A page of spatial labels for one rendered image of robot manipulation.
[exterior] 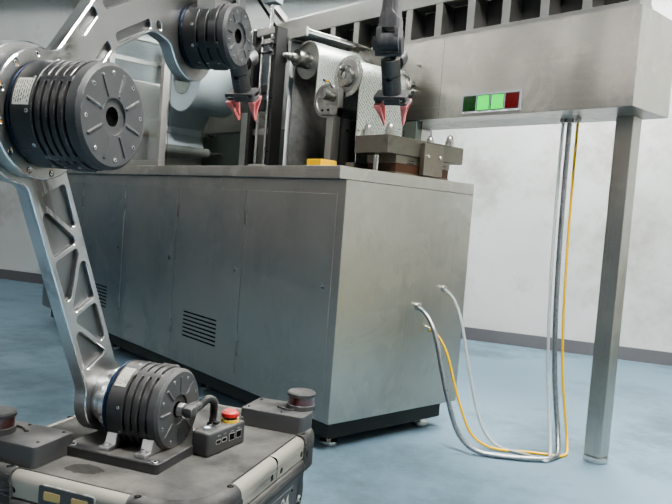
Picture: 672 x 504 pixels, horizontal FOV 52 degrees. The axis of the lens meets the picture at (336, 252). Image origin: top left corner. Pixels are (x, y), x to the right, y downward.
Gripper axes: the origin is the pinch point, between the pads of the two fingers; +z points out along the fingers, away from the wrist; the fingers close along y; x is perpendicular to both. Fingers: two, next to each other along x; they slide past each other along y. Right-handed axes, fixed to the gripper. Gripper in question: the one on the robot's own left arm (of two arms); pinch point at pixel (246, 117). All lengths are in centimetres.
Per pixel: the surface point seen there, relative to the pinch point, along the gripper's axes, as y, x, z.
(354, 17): -8, -95, -9
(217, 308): 19, 12, 72
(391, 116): -37, -42, 14
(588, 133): -108, -236, 96
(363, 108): -30.4, -30.9, 7.3
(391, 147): -45.4, -11.8, 13.5
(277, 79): 5.6, -39.4, -0.1
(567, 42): -98, -39, -13
